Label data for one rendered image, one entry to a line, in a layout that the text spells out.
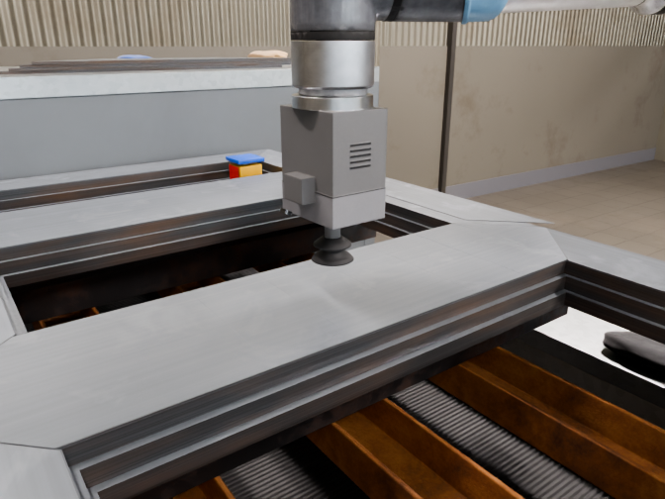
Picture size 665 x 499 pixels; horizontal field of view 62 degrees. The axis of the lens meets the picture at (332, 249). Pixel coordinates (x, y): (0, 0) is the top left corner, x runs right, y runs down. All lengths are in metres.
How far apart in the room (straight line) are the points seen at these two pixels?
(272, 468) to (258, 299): 0.34
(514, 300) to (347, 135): 0.27
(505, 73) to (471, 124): 0.47
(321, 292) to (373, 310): 0.07
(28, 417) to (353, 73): 0.36
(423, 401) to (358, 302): 0.44
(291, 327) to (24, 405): 0.22
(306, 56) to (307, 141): 0.07
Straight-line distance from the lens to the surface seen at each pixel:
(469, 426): 0.93
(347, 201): 0.50
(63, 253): 0.83
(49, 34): 2.91
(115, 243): 0.84
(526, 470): 0.88
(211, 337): 0.51
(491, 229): 0.81
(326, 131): 0.49
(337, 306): 0.55
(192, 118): 1.35
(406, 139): 3.87
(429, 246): 0.72
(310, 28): 0.49
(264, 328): 0.51
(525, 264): 0.69
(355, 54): 0.49
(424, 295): 0.58
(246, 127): 1.41
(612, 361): 0.91
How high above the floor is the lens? 1.11
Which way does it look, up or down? 20 degrees down
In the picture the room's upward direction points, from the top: straight up
